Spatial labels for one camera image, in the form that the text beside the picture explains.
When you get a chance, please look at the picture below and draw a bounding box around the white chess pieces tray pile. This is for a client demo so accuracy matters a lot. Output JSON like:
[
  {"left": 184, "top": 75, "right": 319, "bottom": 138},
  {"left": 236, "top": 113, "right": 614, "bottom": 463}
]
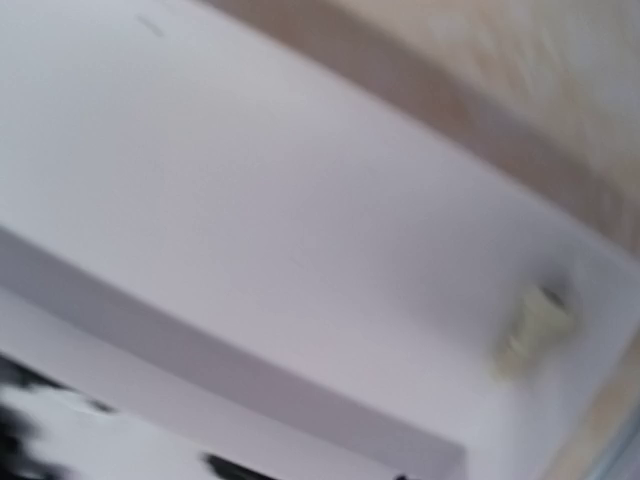
[{"left": 492, "top": 286, "right": 579, "bottom": 379}]

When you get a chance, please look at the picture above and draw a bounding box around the black chess pieces cluster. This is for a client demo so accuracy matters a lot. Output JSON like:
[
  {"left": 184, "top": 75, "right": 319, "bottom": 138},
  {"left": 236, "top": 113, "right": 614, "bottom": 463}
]
[{"left": 1, "top": 357, "right": 118, "bottom": 479}]

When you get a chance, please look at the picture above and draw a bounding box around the white plastic tray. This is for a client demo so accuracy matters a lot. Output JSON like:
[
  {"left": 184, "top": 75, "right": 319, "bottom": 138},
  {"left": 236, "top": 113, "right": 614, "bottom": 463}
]
[{"left": 1, "top": 1, "right": 639, "bottom": 479}]

